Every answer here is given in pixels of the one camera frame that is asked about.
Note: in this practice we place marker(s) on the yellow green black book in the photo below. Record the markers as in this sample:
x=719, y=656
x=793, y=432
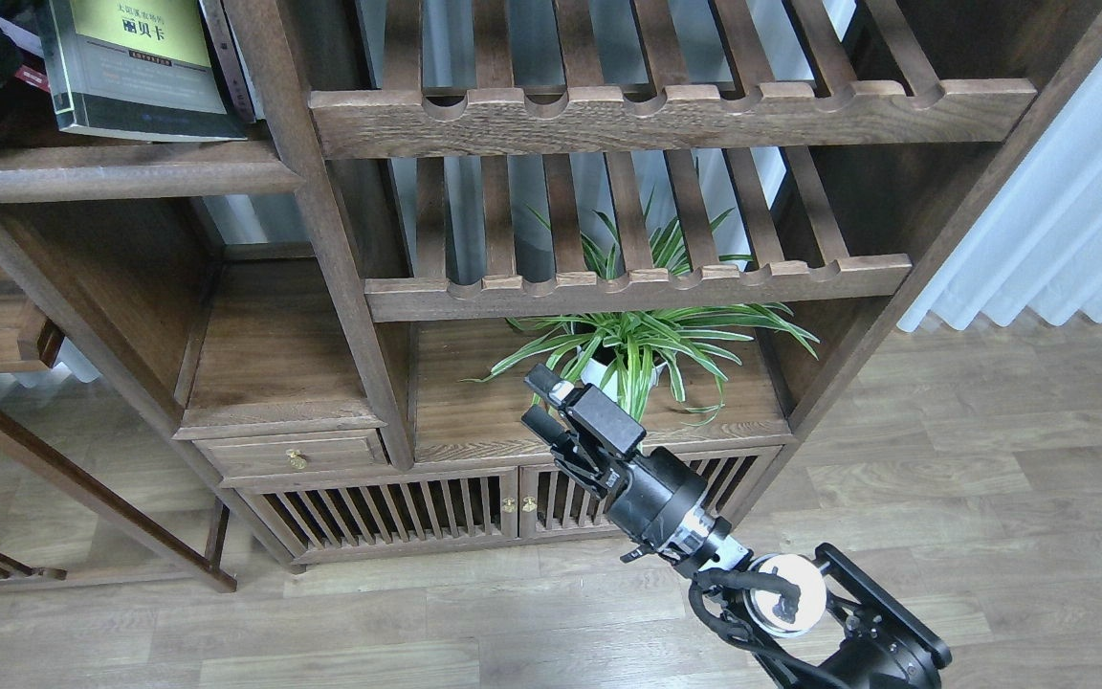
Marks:
x=137, y=70

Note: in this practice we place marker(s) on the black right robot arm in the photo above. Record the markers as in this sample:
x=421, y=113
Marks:
x=809, y=622

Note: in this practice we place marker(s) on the red paperback book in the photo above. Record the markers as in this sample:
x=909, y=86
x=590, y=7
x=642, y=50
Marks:
x=33, y=76

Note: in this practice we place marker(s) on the white sheer curtain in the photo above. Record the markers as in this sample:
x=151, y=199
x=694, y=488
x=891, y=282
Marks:
x=1038, y=246

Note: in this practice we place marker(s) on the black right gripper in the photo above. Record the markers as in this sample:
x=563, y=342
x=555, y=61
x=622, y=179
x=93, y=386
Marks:
x=656, y=499

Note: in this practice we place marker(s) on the white plant pot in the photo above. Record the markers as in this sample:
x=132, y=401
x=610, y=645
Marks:
x=603, y=371

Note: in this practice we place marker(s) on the green spider plant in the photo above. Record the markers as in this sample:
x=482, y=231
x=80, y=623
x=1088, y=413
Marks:
x=696, y=334

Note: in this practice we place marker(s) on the dark wooden bookshelf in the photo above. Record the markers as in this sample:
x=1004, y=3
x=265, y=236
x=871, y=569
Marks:
x=338, y=281

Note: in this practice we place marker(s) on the pale lavender white book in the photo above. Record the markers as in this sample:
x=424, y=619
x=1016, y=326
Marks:
x=22, y=32

